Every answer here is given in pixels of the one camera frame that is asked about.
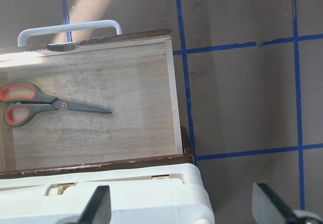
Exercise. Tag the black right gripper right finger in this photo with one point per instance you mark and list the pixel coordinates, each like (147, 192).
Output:
(268, 207)

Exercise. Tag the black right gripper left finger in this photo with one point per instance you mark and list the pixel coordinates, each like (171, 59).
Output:
(97, 209)

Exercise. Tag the brown wooden drawer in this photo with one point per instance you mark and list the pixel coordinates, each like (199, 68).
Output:
(132, 75)

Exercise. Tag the white drawer handle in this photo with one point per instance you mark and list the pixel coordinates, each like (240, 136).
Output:
(26, 34)

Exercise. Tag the white plastic tray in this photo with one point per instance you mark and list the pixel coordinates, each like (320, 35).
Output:
(156, 194)

